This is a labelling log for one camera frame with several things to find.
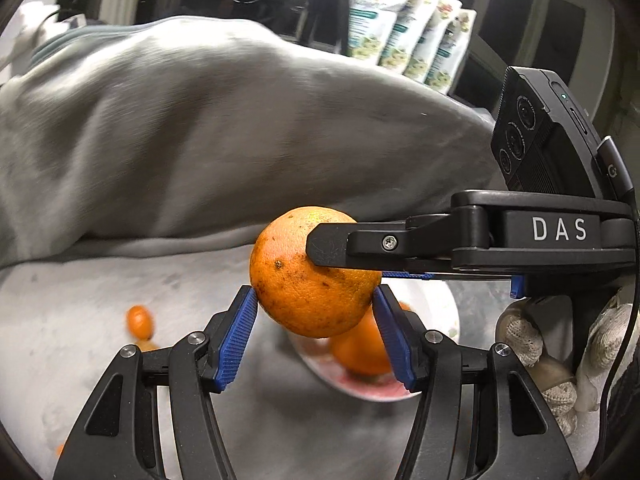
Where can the black tripod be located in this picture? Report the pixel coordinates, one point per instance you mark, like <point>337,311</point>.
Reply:
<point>322,5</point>

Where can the smooth large orange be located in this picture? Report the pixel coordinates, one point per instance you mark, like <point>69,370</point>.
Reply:
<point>362,351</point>

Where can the speckled rough orange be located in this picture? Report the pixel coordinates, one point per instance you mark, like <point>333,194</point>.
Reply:
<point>300,285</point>

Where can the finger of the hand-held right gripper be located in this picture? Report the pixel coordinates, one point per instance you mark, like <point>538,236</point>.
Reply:
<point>370,245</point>
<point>415,274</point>

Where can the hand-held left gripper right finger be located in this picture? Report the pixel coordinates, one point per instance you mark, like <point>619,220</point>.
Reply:
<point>392,340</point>

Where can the floral white plate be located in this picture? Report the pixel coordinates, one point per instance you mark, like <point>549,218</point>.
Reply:
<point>442,317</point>

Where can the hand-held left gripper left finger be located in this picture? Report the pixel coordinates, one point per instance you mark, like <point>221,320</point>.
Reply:
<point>237,340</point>

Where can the person's right hand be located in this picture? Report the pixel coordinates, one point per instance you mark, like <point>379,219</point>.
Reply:
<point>520,332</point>

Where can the grey fleece blanket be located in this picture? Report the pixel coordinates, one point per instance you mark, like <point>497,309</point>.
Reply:
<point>200,135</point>

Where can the small oval kumquat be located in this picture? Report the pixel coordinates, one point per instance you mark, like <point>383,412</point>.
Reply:
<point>140,322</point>

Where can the white framed window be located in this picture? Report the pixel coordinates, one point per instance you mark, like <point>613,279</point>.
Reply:
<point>540,0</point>

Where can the small mandarin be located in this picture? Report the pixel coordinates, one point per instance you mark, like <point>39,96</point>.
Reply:
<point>60,450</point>

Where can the white floral packet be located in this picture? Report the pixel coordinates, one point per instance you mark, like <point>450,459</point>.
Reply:
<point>426,62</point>
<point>447,72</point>
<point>402,45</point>
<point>369,25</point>

